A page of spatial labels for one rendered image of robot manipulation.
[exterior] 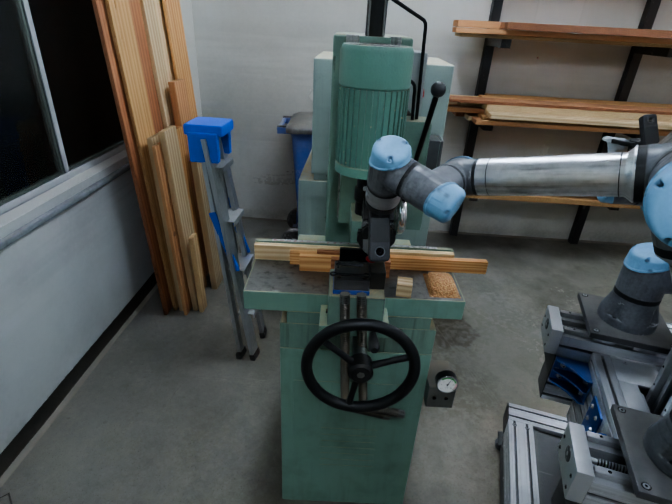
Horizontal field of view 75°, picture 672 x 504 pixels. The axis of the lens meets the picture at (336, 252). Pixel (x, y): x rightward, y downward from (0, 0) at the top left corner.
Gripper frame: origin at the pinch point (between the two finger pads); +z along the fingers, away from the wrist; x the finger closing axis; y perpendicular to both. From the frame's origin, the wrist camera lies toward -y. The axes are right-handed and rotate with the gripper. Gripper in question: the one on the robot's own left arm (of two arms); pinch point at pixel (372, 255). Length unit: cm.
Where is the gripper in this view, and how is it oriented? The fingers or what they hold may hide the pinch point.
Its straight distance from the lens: 110.3
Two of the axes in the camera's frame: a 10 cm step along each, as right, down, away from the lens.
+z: -0.3, 5.3, 8.5
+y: 0.4, -8.5, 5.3
